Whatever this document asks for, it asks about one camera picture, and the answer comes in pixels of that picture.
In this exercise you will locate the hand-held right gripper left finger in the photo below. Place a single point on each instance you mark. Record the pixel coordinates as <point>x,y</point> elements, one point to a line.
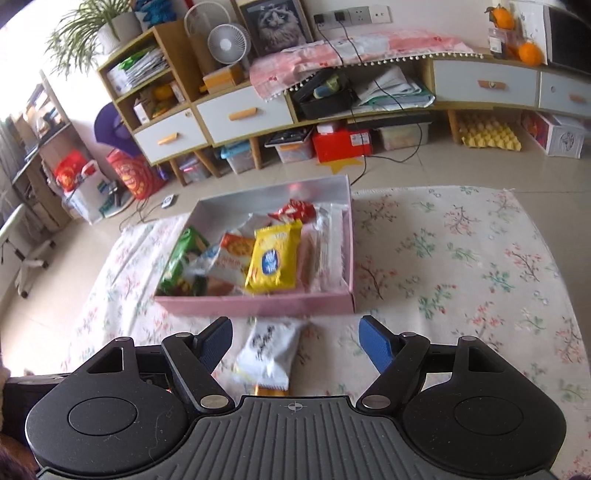
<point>217,339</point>

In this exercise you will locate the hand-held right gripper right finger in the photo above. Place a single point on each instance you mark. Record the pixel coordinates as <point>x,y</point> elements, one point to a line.
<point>376,340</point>

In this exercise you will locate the white packet with black print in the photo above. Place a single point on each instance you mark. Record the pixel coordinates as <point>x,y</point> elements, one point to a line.
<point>272,350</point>

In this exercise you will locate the small orange snack packet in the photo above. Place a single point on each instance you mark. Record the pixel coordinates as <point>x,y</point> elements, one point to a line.
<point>272,391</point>

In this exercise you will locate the white and blue snack packet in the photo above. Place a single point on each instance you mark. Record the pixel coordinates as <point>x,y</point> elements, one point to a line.
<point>205,259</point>

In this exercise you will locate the pink cardboard box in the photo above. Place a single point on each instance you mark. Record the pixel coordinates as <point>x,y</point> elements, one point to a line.
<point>295,304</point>

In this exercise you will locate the orange and white biscuit packet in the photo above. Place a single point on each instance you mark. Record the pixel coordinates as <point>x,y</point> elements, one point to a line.
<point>235,254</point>

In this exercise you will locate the yellow biscuit packet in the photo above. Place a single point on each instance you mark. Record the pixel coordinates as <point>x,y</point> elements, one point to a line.
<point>274,261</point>

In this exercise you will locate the red snack packet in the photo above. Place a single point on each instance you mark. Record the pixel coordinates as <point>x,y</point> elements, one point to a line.
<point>293,211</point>

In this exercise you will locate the small brown snack pack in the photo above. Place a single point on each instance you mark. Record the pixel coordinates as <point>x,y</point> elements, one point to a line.
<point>217,285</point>

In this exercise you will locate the person's dark red garment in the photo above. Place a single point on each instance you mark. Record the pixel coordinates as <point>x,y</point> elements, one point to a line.
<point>11,461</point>

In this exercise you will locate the green snack bag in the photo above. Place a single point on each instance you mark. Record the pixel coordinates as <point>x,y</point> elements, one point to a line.
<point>184,261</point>

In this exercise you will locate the long white snack packet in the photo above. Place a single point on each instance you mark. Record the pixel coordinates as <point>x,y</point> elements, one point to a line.
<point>328,249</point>

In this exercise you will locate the floral mat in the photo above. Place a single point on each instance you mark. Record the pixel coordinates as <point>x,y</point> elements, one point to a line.
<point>461,277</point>

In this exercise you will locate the grey office chair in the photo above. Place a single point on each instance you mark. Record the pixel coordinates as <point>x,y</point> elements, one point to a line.
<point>27,258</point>

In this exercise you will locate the white power adapter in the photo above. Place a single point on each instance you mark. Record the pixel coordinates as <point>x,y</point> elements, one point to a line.
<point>168,201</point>

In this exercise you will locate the clear plastic storage box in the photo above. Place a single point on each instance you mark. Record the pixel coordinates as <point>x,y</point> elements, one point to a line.
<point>291,150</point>
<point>401,137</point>
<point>195,169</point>

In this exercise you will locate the yellow paper piece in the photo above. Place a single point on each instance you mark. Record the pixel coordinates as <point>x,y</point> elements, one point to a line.
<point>341,165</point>

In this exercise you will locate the red gift bag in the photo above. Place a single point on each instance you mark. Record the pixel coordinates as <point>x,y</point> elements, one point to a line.
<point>136,175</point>

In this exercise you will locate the blue lid storage box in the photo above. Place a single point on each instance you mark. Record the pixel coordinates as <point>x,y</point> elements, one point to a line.
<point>239,158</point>

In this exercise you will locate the white carton with green print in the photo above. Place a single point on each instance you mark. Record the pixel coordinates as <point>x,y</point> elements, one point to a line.
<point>90,198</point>

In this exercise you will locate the red cardboard box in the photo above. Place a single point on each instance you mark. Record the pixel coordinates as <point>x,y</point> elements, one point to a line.
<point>341,146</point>

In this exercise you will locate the white cabinet drawer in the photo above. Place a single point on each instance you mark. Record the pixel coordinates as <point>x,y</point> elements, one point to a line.
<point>565,92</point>
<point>485,85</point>
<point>244,113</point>
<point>171,136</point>

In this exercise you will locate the red and white plastic bag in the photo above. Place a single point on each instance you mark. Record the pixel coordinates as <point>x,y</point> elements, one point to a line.
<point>69,173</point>

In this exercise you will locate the purple hat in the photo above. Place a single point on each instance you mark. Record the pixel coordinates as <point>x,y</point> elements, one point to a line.
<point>113,129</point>

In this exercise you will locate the yellow egg tray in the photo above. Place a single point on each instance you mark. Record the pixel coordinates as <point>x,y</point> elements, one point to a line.
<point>489,134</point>

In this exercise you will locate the small white and red box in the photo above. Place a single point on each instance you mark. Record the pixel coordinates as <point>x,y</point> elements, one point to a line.
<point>141,112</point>

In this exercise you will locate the long low wooden cabinet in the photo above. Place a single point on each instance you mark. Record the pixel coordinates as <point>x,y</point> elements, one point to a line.
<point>415,104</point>

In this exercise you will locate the black open case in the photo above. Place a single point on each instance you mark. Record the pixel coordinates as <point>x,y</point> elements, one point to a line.
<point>323,104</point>

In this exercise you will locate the yellow packages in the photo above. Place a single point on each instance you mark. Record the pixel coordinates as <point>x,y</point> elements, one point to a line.
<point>164,99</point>

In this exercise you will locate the stack of papers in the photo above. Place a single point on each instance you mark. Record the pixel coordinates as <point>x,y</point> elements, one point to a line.
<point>397,87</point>

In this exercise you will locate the wooden shelf rack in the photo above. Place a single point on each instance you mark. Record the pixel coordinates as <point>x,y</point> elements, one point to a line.
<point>41,138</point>

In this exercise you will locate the small wooden box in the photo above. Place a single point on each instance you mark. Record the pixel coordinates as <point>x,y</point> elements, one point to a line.
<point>224,77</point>

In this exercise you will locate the white and red carton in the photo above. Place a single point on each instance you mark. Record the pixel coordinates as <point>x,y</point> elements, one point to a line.
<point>556,136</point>

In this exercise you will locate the tall wooden shelf cabinet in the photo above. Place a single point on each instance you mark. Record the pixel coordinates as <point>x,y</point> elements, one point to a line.
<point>184,60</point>

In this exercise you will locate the pile of documents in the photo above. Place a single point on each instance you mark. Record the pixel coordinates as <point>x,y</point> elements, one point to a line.
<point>138,69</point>

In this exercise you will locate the pink patterned cloth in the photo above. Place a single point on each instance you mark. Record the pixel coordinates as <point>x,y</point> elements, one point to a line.
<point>295,60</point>

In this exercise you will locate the small white desk fan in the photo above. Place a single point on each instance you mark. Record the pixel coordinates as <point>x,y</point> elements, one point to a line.
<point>228,46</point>

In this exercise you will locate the framed cat picture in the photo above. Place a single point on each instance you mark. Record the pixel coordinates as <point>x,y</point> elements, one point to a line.
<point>274,25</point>

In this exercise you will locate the glass jar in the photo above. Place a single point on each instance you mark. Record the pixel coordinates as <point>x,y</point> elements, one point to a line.
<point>498,42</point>

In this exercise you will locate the green potted plant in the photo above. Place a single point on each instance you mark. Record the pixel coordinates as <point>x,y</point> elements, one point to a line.
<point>117,30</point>

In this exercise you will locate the orange fruit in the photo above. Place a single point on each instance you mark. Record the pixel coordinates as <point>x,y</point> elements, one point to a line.
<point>502,17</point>
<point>530,52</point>

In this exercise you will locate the blue fluffy item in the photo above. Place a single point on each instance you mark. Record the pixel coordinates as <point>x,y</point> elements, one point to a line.
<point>157,11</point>

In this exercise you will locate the white card board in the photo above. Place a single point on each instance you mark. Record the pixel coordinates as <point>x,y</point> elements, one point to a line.
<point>531,23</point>

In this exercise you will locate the black television screen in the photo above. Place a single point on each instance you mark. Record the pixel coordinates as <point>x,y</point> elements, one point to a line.
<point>572,41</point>

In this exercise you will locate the wall power sockets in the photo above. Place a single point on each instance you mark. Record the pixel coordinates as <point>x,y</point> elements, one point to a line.
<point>360,15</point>

